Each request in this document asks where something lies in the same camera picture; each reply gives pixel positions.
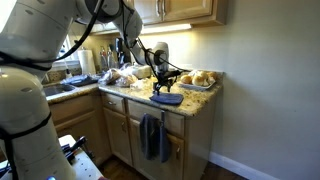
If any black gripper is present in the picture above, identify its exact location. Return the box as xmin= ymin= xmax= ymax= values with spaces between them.
xmin=153 ymin=70 xmax=181 ymax=96

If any blue towel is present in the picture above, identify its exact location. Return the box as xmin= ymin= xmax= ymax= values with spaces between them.
xmin=159 ymin=126 xmax=171 ymax=163
xmin=150 ymin=93 xmax=184 ymax=105

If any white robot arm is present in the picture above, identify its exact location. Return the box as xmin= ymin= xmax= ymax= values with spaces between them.
xmin=0 ymin=0 xmax=174 ymax=180

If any right wooden drawer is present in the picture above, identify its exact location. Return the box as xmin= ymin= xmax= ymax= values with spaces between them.
xmin=127 ymin=100 xmax=184 ymax=137

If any wooden drawer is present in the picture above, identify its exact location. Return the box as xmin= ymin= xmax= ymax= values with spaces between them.
xmin=102 ymin=93 xmax=126 ymax=114
xmin=127 ymin=100 xmax=184 ymax=137

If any dark grey hanging towel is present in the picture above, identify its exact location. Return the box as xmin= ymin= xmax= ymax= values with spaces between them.
xmin=139 ymin=114 xmax=159 ymax=160

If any left wooden drawer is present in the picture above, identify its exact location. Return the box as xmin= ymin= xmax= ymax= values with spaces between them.
xmin=102 ymin=93 xmax=126 ymax=114

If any blue hanging towel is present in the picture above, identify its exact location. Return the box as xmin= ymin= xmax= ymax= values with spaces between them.
xmin=159 ymin=126 xmax=171 ymax=163

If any paper towel roll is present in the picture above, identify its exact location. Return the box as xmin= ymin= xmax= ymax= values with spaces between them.
xmin=77 ymin=50 xmax=96 ymax=75

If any bagged round bread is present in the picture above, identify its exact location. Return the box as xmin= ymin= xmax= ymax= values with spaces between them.
xmin=115 ymin=75 xmax=137 ymax=87

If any white plate of bread rolls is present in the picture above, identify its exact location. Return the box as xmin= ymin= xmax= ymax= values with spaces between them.
xmin=178 ymin=70 xmax=218 ymax=91

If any bagged brown bread loaf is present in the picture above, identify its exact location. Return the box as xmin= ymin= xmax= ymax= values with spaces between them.
xmin=98 ymin=68 xmax=120 ymax=85

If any lower cabinet door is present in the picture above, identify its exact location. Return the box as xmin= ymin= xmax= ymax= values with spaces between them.
xmin=104 ymin=108 xmax=132 ymax=165

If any black coffee machine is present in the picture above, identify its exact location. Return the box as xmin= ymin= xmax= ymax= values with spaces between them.
xmin=115 ymin=37 xmax=131 ymax=67

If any under-cabinet light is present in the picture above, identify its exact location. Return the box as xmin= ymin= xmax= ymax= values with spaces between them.
xmin=141 ymin=24 xmax=192 ymax=34

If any upper wooden cabinet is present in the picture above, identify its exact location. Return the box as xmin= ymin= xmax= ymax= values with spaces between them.
xmin=126 ymin=0 xmax=228 ymax=27

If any dark cloth by sink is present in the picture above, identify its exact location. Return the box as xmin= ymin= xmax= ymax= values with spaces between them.
xmin=61 ymin=75 xmax=98 ymax=87

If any steel kitchen sink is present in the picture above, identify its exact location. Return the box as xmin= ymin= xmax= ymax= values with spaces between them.
xmin=44 ymin=84 xmax=76 ymax=96

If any white robot cart top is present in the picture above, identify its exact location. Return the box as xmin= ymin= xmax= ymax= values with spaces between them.
xmin=0 ymin=135 xmax=104 ymax=180

